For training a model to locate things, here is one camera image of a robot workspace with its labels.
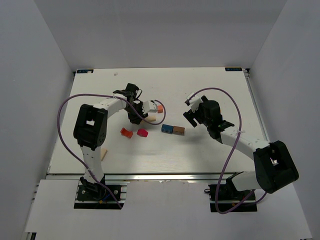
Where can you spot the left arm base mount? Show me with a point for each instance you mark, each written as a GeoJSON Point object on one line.
{"type": "Point", "coordinates": [100, 198]}

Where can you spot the brown wood block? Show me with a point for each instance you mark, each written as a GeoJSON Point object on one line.
{"type": "Point", "coordinates": [178, 130]}

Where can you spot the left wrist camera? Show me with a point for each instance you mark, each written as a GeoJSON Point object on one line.
{"type": "Point", "coordinates": [149, 107]}

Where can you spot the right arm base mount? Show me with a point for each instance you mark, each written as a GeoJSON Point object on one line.
{"type": "Point", "coordinates": [227, 201]}

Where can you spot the aluminium table rail front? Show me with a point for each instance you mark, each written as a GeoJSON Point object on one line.
{"type": "Point", "coordinates": [142, 177]}

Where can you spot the natural wood block hotel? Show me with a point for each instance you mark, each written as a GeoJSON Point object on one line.
{"type": "Point", "coordinates": [151, 118]}

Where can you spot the blue table label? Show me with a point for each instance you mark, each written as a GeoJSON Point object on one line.
{"type": "Point", "coordinates": [233, 69]}
{"type": "Point", "coordinates": [84, 71]}

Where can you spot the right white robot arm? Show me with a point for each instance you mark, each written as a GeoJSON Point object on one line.
{"type": "Point", "coordinates": [274, 167]}

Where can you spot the orange cube centre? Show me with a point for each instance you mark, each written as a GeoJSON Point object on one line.
{"type": "Point", "coordinates": [160, 109]}

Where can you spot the red roof block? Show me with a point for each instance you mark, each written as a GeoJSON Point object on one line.
{"type": "Point", "coordinates": [142, 133]}

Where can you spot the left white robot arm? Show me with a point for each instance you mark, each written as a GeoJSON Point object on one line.
{"type": "Point", "coordinates": [90, 129]}

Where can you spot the aluminium table rail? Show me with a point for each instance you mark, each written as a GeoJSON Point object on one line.
{"type": "Point", "coordinates": [142, 177]}
{"type": "Point", "coordinates": [247, 76]}

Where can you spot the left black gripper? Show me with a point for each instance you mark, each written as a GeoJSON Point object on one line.
{"type": "Point", "coordinates": [135, 116]}

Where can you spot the right blue table label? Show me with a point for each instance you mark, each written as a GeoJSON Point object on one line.
{"type": "Point", "coordinates": [233, 69]}

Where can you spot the left blue table label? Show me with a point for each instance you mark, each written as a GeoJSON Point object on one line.
{"type": "Point", "coordinates": [84, 71]}

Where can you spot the blue wood block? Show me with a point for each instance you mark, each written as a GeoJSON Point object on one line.
{"type": "Point", "coordinates": [165, 128]}

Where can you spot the aluminium table rail right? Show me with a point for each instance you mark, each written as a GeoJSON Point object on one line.
{"type": "Point", "coordinates": [247, 76]}

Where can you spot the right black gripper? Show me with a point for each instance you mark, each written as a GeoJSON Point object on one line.
{"type": "Point", "coordinates": [194, 115]}

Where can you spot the orange arch block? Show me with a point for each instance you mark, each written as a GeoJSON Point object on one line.
{"type": "Point", "coordinates": [126, 133]}

